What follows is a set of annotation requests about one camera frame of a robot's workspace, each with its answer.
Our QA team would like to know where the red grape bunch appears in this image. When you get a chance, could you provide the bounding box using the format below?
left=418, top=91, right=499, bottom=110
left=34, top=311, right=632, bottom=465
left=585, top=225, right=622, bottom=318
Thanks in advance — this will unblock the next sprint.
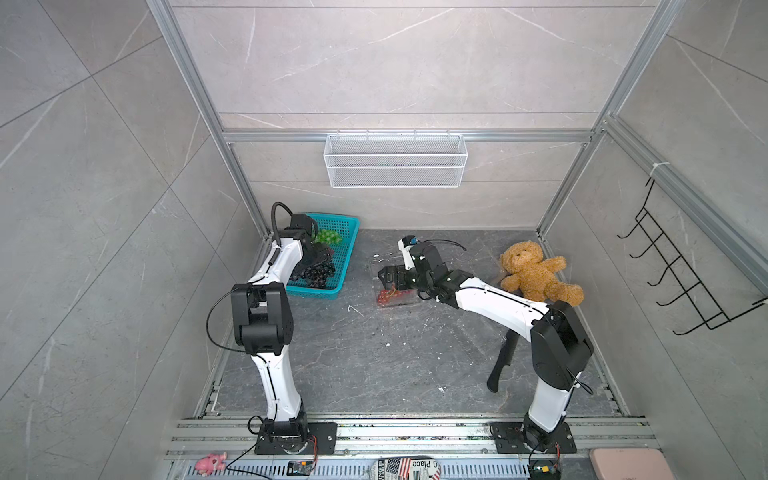
left=376, top=288, right=417, bottom=308

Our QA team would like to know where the teal plastic basket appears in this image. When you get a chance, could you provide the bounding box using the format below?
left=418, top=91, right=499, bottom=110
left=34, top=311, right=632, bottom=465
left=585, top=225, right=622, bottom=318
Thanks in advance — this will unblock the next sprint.
left=286, top=213, right=360, bottom=300

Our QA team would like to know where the dark purple grape bunch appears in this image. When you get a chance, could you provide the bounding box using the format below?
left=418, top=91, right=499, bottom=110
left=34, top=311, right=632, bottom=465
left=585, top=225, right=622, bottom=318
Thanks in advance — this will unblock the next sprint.
left=292, top=261, right=336, bottom=290

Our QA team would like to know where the clear plastic clamshell container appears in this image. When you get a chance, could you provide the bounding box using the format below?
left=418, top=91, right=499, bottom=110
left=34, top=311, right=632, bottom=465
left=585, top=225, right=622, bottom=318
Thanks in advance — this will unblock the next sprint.
left=368, top=253, right=421, bottom=309

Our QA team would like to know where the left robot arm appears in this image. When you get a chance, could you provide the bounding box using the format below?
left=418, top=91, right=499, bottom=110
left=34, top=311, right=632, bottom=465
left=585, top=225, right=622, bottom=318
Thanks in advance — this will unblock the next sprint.
left=223, top=202, right=332, bottom=454

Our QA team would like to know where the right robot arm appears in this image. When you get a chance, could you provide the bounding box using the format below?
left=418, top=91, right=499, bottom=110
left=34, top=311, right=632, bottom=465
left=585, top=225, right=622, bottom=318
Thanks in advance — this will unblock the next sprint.
left=378, top=235, right=594, bottom=453

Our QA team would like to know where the green grape bunch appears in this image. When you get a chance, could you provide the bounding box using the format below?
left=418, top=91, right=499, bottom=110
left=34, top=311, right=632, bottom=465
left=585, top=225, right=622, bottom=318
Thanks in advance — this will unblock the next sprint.
left=314, top=229, right=343, bottom=246

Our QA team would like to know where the brown teddy bear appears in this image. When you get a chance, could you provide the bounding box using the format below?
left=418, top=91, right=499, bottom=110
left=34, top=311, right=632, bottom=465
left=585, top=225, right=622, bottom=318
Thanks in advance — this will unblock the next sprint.
left=500, top=241, right=585, bottom=307

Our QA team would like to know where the black knife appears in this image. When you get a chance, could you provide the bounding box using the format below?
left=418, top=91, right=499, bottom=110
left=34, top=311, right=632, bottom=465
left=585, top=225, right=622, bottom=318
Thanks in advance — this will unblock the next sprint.
left=486, top=329, right=520, bottom=393

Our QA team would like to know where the pink pig toy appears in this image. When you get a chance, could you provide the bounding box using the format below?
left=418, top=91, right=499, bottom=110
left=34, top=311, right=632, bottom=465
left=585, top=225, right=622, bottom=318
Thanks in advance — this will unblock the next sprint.
left=194, top=452, right=228, bottom=477

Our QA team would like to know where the pink pad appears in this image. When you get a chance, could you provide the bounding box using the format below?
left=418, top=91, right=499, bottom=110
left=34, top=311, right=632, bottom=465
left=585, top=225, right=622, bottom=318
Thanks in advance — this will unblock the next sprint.
left=590, top=448, right=675, bottom=480

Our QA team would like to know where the white wire mesh shelf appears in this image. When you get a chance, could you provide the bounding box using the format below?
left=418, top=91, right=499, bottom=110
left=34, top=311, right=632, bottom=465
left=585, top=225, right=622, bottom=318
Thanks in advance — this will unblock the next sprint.
left=323, top=133, right=469, bottom=189

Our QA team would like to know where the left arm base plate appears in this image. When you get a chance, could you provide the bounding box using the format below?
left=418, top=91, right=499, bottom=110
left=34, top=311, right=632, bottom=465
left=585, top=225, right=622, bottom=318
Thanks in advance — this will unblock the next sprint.
left=254, top=422, right=338, bottom=455

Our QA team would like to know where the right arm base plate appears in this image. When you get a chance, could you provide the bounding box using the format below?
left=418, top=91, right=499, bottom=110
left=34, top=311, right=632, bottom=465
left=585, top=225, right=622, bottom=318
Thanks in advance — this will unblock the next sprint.
left=489, top=417, right=577, bottom=454

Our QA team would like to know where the black wire hook rack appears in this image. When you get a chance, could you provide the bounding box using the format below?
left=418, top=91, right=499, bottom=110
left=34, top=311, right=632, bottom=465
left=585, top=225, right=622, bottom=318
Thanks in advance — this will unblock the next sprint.
left=616, top=179, right=767, bottom=337

